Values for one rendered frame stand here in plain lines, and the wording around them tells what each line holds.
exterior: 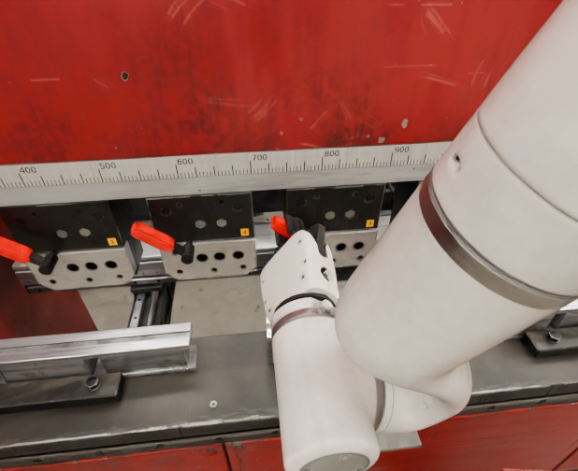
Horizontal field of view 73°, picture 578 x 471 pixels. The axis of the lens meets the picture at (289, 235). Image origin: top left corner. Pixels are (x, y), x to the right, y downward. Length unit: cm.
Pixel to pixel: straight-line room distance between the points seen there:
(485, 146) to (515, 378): 88
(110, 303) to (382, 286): 220
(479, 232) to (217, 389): 78
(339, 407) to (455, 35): 43
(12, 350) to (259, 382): 51
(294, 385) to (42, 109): 42
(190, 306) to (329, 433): 190
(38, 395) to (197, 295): 139
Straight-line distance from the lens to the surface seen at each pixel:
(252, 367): 91
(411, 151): 59
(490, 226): 17
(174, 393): 91
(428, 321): 21
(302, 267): 46
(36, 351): 96
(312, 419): 36
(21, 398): 100
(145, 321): 109
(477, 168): 17
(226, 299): 221
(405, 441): 73
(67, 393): 96
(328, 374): 38
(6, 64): 56
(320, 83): 51
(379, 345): 24
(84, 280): 72
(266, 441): 96
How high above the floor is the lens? 165
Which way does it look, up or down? 40 degrees down
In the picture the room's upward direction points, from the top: straight up
